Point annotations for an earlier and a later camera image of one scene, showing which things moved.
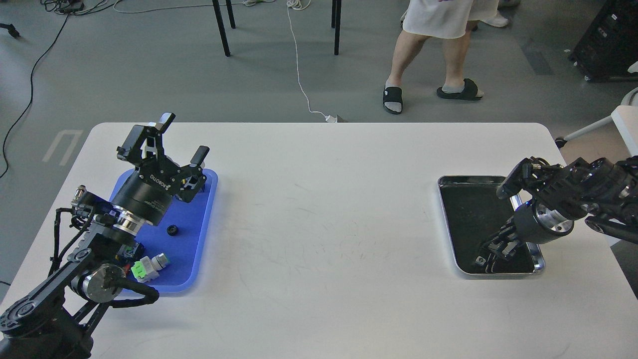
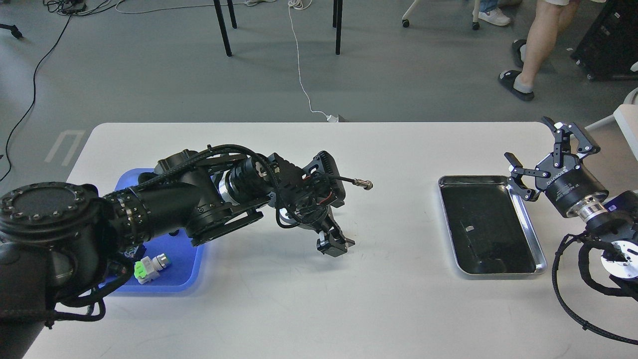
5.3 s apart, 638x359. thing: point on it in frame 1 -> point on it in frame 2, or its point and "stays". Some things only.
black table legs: x=224 y=39 stays
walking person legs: x=450 y=20 -> x=550 y=21
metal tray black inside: x=474 y=212 stays
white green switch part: x=145 y=269 stays
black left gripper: x=148 y=194 -> x=311 y=211
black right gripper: x=533 y=224 -> x=565 y=187
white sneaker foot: x=499 y=21 stays
